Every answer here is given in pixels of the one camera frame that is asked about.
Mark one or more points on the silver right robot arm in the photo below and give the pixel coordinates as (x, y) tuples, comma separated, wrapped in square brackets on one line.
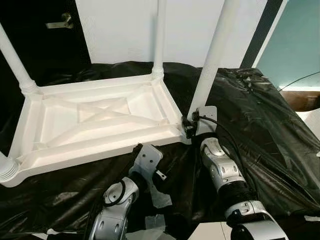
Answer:
[(222, 167)]

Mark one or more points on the black plastic sheet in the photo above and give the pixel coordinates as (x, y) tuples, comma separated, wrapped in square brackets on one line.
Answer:
[(280, 150)]

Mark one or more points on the brown wooden table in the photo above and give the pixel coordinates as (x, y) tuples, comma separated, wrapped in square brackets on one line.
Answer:
[(302, 101)]

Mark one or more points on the teal glass panel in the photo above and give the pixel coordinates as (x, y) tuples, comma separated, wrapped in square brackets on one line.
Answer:
[(300, 35)]

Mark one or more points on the black door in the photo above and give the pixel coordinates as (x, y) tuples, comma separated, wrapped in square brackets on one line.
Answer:
[(50, 50)]

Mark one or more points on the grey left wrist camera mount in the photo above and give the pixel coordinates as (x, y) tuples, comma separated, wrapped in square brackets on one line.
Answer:
[(149, 160)]

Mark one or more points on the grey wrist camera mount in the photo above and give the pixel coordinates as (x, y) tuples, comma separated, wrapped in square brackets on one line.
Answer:
[(207, 122), (149, 160)]

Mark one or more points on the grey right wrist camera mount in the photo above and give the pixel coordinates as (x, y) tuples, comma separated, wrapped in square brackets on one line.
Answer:
[(207, 122)]

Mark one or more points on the dark door frame post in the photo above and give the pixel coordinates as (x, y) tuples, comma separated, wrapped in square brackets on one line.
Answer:
[(262, 30)]

